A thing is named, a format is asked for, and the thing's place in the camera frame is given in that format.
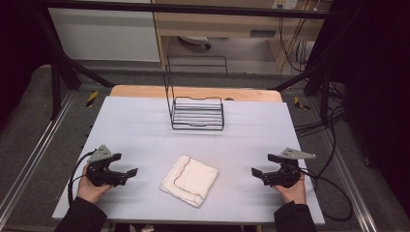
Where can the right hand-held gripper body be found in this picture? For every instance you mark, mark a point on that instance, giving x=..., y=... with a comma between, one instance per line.
x=286, y=174

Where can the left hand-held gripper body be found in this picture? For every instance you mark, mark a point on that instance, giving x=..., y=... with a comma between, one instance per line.
x=102, y=172

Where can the person's right hand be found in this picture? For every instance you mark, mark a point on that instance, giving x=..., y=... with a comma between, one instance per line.
x=295, y=192

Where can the person's left hand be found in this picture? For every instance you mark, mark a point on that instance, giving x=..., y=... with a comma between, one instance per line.
x=88, y=190

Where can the folded white towel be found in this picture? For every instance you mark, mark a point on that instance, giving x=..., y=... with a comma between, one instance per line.
x=189, y=180

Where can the yellow black tape strip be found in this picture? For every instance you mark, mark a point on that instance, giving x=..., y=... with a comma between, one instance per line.
x=300, y=103
x=92, y=99

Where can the white cabinet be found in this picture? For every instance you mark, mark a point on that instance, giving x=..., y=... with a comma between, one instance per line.
x=103, y=35

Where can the office chair base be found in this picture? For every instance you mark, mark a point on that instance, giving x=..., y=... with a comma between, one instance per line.
x=195, y=41

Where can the wooden desk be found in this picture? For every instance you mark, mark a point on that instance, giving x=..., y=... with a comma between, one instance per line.
x=225, y=25

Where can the white power strip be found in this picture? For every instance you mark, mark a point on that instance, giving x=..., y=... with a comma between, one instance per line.
x=285, y=4

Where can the aluminium rail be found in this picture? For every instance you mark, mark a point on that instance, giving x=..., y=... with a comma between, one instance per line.
x=353, y=190
x=30, y=164

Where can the black metal frame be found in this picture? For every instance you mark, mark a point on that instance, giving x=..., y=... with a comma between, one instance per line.
x=180, y=7

